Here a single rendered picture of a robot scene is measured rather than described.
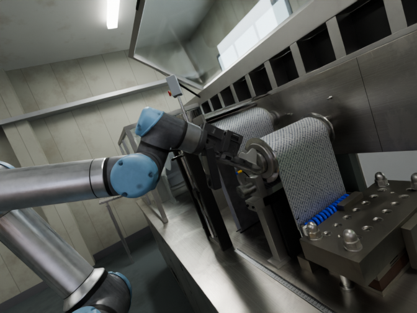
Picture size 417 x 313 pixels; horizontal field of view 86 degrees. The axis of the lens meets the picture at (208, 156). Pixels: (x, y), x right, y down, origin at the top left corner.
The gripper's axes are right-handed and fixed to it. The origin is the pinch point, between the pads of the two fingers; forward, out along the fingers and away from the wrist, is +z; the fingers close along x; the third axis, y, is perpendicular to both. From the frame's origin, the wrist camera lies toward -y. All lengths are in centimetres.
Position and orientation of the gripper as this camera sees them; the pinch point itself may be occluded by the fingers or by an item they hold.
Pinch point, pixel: (254, 170)
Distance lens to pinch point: 67.7
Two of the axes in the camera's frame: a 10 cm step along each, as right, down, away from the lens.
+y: 2.7, -9.5, 1.6
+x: -4.1, 0.4, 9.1
